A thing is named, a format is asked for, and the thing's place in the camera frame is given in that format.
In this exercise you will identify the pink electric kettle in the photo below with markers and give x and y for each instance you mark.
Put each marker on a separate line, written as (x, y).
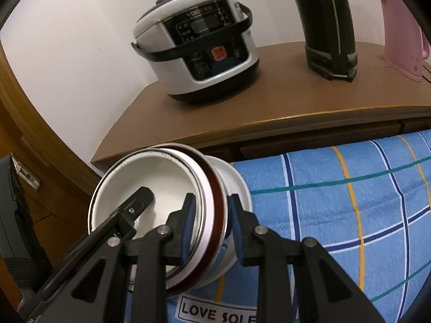
(400, 40)

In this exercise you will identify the small white cup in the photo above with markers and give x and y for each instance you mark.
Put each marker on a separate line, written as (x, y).
(161, 178)

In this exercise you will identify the black thermos flask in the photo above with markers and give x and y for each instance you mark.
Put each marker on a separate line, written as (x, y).
(320, 23)

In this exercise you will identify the plain grey round plate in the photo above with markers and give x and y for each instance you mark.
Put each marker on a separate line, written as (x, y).
(248, 197)

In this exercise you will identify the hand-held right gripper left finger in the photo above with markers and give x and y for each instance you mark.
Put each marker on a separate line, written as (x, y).
(188, 228)

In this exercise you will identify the red flower white plate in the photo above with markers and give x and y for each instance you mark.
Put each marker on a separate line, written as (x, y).
(224, 175)

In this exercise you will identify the wooden door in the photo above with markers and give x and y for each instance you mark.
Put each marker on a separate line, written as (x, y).
(50, 191)

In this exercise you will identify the white and black rice cooker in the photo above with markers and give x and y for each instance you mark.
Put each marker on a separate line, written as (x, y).
(158, 30)

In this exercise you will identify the wooden door frame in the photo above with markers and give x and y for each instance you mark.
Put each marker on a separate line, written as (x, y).
(40, 117)

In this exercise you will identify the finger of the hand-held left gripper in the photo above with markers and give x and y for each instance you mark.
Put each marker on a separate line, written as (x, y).
(134, 205)

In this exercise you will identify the brown wooden cabinet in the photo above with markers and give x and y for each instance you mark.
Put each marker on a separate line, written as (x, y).
(303, 101)

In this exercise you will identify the blue checked cloth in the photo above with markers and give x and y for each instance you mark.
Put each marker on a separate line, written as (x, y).
(336, 208)

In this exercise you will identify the pink and red plastic bowl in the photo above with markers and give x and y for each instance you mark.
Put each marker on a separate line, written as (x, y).
(208, 191)

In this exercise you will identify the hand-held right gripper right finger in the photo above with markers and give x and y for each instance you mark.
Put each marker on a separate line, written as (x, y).
(237, 232)

